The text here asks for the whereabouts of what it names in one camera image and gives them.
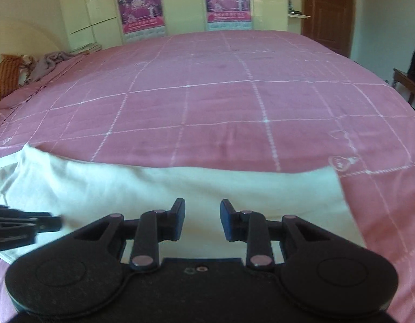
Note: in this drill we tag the bed with pink checked sheet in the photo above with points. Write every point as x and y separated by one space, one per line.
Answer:
227 107

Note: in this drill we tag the purple wall poster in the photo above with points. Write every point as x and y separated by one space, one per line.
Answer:
227 0
140 6

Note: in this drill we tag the orange striped pillow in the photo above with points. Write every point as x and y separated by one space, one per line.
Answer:
8 77

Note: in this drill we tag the brown wooden door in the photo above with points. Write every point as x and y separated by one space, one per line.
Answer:
328 10

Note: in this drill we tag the cream corner shelf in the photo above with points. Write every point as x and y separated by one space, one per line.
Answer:
297 16

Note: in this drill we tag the pink pillow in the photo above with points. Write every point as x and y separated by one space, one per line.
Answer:
15 107

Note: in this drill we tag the dark item on shelf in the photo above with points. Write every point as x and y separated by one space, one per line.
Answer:
294 11

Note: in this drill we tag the cream pants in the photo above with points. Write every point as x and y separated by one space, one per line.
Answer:
194 186

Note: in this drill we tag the brown wooden chair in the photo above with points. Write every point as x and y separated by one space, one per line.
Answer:
408 85

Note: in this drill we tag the stack of folded cloths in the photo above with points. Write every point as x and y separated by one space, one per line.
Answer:
88 48

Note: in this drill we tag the cream wardrobe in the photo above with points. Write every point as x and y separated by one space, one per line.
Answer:
184 3

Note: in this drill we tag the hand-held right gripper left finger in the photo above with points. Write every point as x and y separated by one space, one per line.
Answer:
179 220

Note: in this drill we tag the grey blanket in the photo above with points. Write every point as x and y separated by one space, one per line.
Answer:
51 62

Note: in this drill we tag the white floral pillow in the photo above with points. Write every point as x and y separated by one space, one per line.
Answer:
28 69

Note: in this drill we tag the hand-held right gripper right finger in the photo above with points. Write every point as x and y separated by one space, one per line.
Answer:
226 220

